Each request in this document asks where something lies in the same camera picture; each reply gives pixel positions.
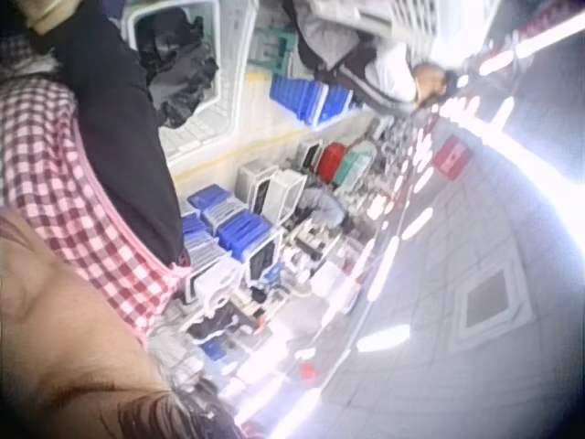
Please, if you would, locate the square ceiling vent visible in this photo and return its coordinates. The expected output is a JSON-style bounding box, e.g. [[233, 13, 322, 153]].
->
[[452, 258, 532, 341]]

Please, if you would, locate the row of blue bins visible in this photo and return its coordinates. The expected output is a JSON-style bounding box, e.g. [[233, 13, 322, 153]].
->
[[268, 74, 354, 128]]

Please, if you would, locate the white slatted plastic basket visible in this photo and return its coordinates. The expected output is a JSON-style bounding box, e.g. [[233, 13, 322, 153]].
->
[[314, 0, 442, 38]]

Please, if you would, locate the green plastic crate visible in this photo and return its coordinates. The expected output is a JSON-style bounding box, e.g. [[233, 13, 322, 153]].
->
[[339, 149, 377, 189]]

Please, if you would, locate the green plastic rack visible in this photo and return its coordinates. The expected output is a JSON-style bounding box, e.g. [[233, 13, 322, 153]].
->
[[253, 26, 299, 80]]

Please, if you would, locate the group of white framed crates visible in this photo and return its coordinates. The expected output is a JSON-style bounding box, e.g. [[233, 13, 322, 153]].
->
[[234, 160, 308, 226]]

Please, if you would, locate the person's right hand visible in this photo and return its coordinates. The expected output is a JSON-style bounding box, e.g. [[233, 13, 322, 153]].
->
[[23, 0, 66, 37]]

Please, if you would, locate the cluttered heap of boxes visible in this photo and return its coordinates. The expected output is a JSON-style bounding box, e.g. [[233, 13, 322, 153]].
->
[[154, 228, 367, 412]]

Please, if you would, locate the grey cloth bundle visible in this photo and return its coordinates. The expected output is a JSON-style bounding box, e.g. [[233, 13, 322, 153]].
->
[[295, 182, 346, 230]]

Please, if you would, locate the stack of blue crates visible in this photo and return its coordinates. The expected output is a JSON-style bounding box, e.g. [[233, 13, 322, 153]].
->
[[181, 182, 276, 272]]

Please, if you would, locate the red wall sign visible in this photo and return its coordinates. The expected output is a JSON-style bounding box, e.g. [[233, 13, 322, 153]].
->
[[432, 135, 473, 180]]

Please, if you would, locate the black garment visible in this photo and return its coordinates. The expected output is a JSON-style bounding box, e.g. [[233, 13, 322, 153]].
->
[[138, 12, 221, 130]]

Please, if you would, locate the white plastic laundry basket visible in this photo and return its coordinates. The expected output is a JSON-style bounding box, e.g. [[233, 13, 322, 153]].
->
[[125, 0, 260, 164]]

